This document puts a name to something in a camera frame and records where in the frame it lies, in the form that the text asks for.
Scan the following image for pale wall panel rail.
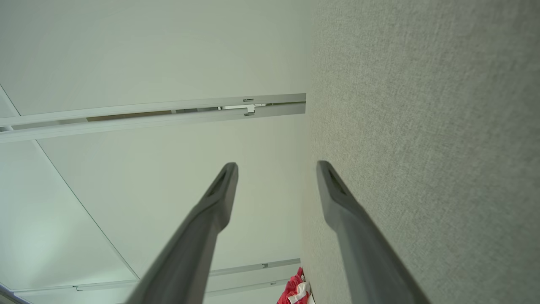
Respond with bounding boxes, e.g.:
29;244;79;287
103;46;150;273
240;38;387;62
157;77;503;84
13;258;301;297

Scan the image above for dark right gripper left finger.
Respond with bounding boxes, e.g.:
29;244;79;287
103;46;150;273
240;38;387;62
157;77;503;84
127;162;239;304

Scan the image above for grey partition post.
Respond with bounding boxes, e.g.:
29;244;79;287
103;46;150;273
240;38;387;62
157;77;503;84
0;103;306;144

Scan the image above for red shorts white trim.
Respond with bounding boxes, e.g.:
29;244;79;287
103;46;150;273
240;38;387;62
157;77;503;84
276;266;312;304

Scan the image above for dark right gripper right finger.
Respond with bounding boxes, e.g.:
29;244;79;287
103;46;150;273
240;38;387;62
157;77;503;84
316;160;431;304

